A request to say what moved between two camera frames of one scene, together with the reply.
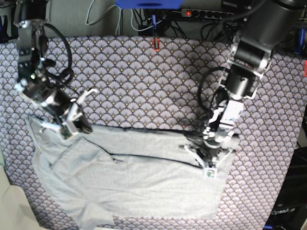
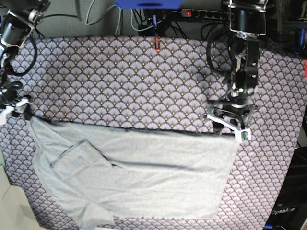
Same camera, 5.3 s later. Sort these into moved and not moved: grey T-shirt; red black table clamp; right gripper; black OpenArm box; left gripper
Moved: right gripper; left gripper
Not moved: black OpenArm box; red black table clamp; grey T-shirt
